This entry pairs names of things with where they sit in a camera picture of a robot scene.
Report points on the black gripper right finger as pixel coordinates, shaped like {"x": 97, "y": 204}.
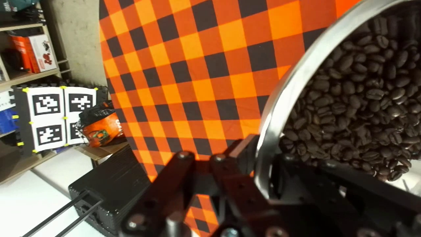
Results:
{"x": 346, "y": 202}

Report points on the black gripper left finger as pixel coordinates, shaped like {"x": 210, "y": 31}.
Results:
{"x": 242, "y": 206}

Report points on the metal bowl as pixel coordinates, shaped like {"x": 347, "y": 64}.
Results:
{"x": 284, "y": 97}

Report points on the coffee beans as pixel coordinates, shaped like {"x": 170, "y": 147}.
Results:
{"x": 363, "y": 104}

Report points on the orange black plaid tablecloth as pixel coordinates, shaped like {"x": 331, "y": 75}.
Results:
{"x": 196, "y": 73}

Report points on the orange snack bag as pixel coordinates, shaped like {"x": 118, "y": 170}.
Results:
{"x": 100, "y": 123}

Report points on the fiducial marker cube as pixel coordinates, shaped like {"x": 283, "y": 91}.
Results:
{"x": 47, "y": 117}

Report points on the storage shelf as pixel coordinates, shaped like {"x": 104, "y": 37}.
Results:
{"x": 28, "y": 59}

